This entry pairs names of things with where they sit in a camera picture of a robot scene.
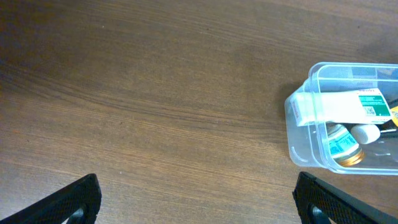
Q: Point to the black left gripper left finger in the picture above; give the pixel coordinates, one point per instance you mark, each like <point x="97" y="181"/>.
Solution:
<point x="78" y="202"/>

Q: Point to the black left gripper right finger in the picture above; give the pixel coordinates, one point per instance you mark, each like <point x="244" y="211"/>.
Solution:
<point x="320" y="202"/>

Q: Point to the small gold-lid jar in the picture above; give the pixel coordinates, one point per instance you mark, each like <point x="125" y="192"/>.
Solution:
<point x="344" y="149"/>

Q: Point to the dark bottle white cap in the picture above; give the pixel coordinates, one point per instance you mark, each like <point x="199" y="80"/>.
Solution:
<point x="368" y="133"/>

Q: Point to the white green medicine box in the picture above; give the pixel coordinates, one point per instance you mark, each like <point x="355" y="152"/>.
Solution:
<point x="367" y="106"/>

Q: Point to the clear plastic container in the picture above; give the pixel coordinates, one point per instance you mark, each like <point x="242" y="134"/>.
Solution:
<point x="308" y="145"/>

